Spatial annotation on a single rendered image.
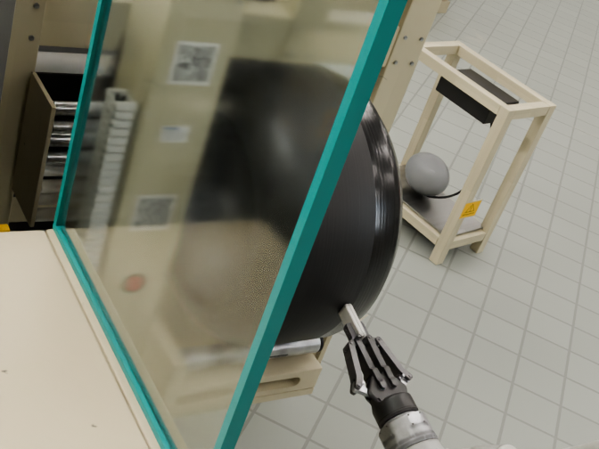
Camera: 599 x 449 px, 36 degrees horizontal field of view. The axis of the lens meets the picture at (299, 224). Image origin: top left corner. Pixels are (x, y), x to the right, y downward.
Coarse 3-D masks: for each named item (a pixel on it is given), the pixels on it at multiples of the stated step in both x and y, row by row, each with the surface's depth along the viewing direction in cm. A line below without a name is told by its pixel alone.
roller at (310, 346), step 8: (280, 344) 191; (288, 344) 192; (296, 344) 193; (304, 344) 194; (312, 344) 195; (320, 344) 196; (272, 352) 190; (280, 352) 191; (288, 352) 192; (296, 352) 194; (304, 352) 195; (312, 352) 197
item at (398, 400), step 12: (372, 384) 162; (372, 396) 160; (384, 396) 161; (396, 396) 159; (408, 396) 160; (372, 408) 161; (384, 408) 159; (396, 408) 158; (408, 408) 158; (384, 420) 158
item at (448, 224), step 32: (416, 64) 414; (448, 64) 400; (480, 64) 419; (448, 96) 407; (480, 96) 386; (416, 128) 452; (544, 128) 404; (416, 160) 430; (480, 160) 390; (416, 192) 440; (512, 192) 422; (416, 224) 422; (448, 224) 408; (480, 224) 433
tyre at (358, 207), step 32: (384, 128) 172; (352, 160) 164; (384, 160) 168; (352, 192) 163; (384, 192) 167; (352, 224) 164; (384, 224) 168; (320, 256) 161; (352, 256) 165; (384, 256) 170; (320, 288) 165; (352, 288) 169; (288, 320) 168; (320, 320) 172
